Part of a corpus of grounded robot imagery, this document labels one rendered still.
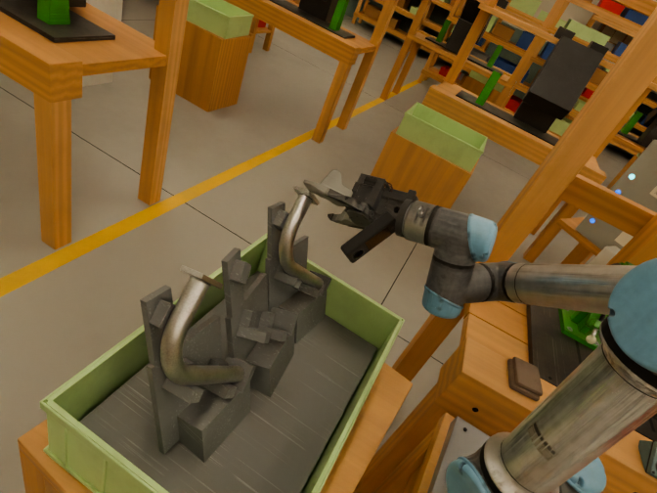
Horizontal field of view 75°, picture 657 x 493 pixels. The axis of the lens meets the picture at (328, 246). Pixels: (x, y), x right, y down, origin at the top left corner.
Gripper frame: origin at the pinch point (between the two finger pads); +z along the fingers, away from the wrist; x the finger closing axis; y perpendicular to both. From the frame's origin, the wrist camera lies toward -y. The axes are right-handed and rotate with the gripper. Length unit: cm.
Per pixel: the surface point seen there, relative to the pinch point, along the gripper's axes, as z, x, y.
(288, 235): 1.5, 0.7, -8.5
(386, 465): -21, -77, -49
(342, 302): -3.3, -29.3, -13.1
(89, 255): 145, -75, -32
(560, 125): -9, -585, 464
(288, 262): 1.2, -3.5, -13.0
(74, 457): 10, 14, -57
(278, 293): 6.0, -13.6, -18.9
